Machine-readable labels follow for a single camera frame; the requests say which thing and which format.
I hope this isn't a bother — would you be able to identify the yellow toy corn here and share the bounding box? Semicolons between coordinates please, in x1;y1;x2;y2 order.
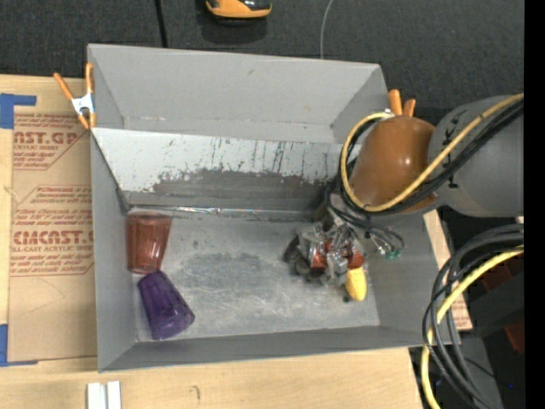
344;265;369;302

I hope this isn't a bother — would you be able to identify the red-brown clear plastic cup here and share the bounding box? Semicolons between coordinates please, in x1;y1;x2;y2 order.
126;212;173;275

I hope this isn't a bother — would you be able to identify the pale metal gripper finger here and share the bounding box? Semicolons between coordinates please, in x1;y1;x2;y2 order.
297;227;326;251
324;252;350;288

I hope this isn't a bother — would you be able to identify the purple clear plastic cup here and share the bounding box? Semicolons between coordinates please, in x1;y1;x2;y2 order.
136;270;197;342

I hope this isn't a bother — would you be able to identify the grey metal bin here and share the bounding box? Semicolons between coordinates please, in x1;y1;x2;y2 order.
86;43;453;373

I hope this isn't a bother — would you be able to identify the red toy food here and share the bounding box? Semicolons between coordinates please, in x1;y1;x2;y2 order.
309;239;366;271

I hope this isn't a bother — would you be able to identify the dark brown round thing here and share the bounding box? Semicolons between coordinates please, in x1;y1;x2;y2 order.
284;234;325;279

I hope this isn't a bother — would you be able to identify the brown cardboard board red print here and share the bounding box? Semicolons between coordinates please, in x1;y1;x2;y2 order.
0;73;100;364

